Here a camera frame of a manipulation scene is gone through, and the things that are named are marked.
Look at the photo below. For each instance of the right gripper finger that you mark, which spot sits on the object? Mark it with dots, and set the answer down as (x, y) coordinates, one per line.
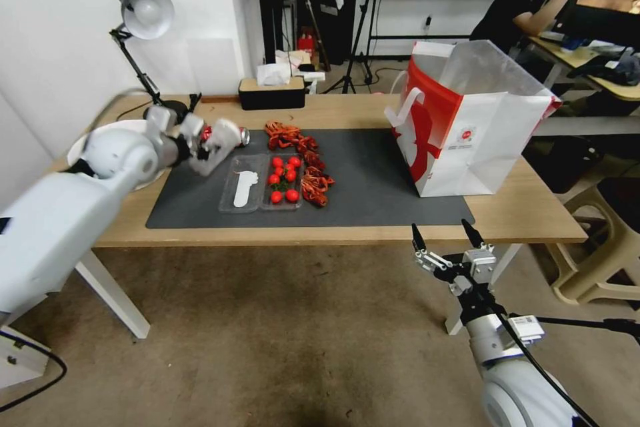
(431, 261)
(479, 243)

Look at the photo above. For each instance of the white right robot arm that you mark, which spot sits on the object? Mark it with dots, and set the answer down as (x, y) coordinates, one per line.
(505, 397)

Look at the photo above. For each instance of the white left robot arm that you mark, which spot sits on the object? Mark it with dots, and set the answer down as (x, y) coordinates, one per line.
(60, 227)

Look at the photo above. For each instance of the clear disposable takeout box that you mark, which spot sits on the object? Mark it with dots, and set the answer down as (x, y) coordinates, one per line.
(250, 182)

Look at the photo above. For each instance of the red white delivery bag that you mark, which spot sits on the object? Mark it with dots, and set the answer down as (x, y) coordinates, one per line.
(480, 147)

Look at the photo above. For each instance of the black tissue box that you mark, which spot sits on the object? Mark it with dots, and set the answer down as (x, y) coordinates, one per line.
(272, 93)

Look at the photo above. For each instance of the wooden table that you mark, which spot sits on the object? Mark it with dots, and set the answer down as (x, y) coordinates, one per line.
(510, 212)

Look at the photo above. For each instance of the red soda can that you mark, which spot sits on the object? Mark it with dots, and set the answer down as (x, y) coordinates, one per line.
(244, 136)

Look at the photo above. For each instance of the white label on lid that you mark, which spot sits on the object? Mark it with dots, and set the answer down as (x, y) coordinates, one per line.
(244, 189)

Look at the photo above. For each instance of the white round plate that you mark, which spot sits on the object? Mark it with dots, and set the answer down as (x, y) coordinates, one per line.
(112, 134)

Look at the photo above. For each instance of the red crayfish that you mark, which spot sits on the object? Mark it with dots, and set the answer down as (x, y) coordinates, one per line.
(279, 134)
(316, 181)
(316, 161)
(319, 198)
(306, 143)

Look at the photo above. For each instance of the dark grey table mat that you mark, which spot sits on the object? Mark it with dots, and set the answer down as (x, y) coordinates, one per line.
(370, 182)

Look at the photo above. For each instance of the beige plastic stool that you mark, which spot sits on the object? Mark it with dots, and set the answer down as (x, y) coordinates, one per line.
(595, 257)

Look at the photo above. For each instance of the black pole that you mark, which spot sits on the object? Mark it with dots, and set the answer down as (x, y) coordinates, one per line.
(600, 323)

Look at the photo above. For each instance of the white desk lamp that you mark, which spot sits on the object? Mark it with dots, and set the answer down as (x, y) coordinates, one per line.
(147, 11)

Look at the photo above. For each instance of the wooden side desk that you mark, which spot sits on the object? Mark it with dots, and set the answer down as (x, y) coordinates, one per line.
(585, 64)

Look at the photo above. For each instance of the black tripod stand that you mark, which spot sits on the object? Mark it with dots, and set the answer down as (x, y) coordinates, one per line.
(361, 21)

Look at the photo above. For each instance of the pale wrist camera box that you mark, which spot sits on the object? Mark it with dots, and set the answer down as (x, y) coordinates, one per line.
(479, 264)
(220, 144)

